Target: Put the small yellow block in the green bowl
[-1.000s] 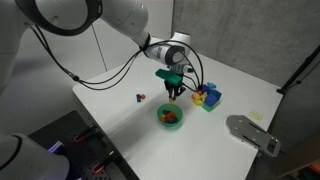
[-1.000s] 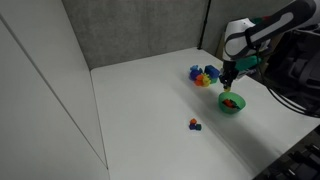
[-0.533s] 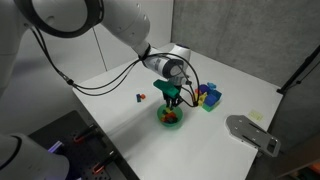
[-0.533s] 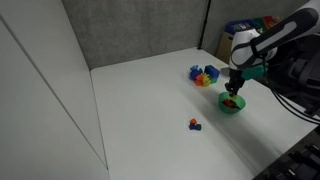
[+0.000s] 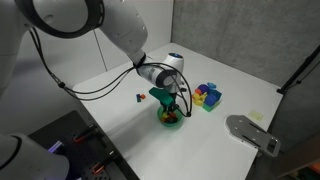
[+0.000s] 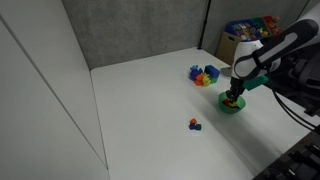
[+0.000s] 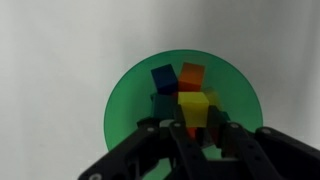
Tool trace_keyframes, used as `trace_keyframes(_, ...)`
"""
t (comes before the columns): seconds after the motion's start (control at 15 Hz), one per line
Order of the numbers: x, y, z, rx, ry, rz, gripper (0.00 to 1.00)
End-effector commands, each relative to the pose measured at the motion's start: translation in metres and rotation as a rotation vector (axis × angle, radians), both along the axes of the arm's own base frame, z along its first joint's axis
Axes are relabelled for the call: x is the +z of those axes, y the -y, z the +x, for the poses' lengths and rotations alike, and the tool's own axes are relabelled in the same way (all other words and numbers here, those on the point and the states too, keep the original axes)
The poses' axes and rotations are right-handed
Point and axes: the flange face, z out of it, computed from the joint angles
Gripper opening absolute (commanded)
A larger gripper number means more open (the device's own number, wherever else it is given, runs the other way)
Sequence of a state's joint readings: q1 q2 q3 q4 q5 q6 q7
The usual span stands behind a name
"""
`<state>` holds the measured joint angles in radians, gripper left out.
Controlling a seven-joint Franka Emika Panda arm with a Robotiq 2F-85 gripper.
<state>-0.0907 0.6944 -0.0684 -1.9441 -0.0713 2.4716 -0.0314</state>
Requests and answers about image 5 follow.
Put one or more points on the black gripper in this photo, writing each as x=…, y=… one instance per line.
x=174, y=101

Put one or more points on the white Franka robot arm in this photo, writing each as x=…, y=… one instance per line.
x=120, y=26

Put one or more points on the red block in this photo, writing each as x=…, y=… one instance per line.
x=172, y=117

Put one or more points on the yellow block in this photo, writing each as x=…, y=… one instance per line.
x=163, y=117

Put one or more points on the green bowl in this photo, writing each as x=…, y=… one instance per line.
x=170, y=124

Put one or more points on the small orange block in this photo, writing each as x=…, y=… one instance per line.
x=143, y=96

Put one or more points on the small dark green block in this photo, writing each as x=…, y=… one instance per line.
x=138, y=100

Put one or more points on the small blue block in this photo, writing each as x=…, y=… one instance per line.
x=138, y=96

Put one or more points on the yellow toy pieces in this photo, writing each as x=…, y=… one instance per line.
x=198, y=99

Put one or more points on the large blue cube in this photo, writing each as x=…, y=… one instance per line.
x=210, y=99

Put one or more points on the light blue toy piece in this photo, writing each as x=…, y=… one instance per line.
x=211, y=85

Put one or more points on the grey metal mounting plate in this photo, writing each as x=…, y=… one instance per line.
x=251, y=133

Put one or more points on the yellow sticky note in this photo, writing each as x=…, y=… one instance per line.
x=255, y=115

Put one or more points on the orange black clamp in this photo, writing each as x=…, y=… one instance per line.
x=103, y=162
x=85, y=134

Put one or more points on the black tripod pole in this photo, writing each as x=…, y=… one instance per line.
x=300, y=70

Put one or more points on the orange container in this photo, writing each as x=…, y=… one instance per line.
x=315, y=166

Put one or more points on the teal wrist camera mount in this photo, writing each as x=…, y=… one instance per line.
x=161, y=96

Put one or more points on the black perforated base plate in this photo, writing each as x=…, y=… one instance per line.
x=66, y=130

